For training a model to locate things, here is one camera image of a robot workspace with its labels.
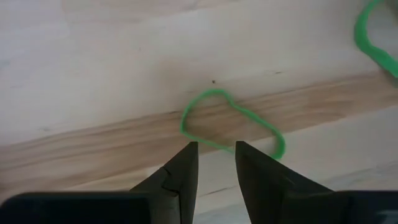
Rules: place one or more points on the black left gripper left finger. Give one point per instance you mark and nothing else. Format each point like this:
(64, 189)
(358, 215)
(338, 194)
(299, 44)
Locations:
(177, 186)

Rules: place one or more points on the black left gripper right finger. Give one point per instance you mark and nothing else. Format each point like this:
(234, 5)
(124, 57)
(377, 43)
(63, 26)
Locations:
(273, 193)

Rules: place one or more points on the thin green rubber band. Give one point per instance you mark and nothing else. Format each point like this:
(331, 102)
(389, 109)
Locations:
(281, 143)
(360, 34)

